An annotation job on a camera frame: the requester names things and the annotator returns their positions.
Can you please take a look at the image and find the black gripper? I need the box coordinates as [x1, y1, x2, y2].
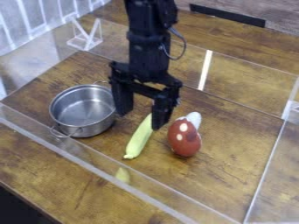
[109, 31, 183, 130]

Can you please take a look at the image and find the green handled metal spoon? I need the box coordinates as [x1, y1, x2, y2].
[124, 115, 153, 159]

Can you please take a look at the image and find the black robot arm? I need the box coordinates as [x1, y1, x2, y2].
[109, 0, 183, 130]

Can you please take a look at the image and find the stainless steel pot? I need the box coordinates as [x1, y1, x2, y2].
[49, 84, 116, 138]

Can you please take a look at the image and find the red plush mushroom toy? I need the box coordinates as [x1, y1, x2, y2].
[167, 112, 201, 157]

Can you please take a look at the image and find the black bar on table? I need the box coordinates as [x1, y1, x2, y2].
[189, 3, 267, 28]

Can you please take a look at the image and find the clear acrylic enclosure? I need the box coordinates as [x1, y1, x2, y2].
[0, 23, 299, 224]

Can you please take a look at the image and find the clear acrylic triangle bracket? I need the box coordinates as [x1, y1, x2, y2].
[67, 18, 103, 52]

